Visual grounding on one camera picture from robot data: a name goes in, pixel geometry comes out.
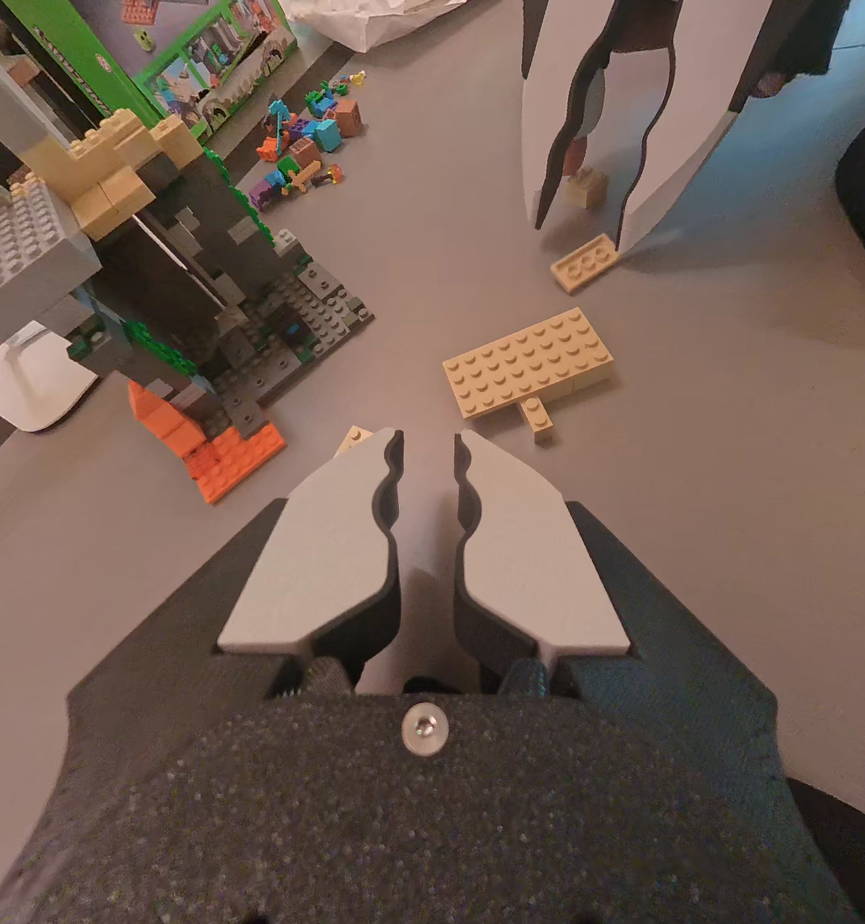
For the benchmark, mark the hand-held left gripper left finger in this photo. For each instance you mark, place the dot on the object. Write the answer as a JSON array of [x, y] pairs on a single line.
[[317, 563]]

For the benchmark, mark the small tan toy brick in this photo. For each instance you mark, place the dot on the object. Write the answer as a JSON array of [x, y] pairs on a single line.
[[590, 189]]

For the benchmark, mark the green toy set box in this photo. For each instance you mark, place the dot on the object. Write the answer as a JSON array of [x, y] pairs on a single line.
[[208, 65]]

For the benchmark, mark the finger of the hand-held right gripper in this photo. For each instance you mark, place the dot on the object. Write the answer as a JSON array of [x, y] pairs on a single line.
[[548, 108], [699, 108]]

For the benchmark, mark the pile of colourful toy pieces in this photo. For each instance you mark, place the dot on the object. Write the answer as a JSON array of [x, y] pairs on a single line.
[[317, 133]]

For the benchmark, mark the grey toy brick castle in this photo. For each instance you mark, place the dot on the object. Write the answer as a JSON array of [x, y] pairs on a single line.
[[187, 238]]

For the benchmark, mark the stack of white paper bags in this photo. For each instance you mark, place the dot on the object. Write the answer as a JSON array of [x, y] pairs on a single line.
[[374, 18]]

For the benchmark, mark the tan eight-stud toy brick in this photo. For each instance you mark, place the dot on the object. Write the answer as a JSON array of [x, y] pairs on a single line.
[[353, 439]]

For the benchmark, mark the white stand base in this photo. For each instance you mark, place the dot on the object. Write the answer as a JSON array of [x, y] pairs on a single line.
[[21, 382]]

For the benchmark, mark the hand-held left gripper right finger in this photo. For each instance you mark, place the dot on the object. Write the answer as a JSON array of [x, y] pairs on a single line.
[[540, 563]]

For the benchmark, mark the tan two-stud toy plate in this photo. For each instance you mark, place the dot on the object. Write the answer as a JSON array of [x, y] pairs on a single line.
[[584, 265]]

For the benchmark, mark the tan toy plate assembly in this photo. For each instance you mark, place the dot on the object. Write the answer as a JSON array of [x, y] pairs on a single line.
[[526, 354]]

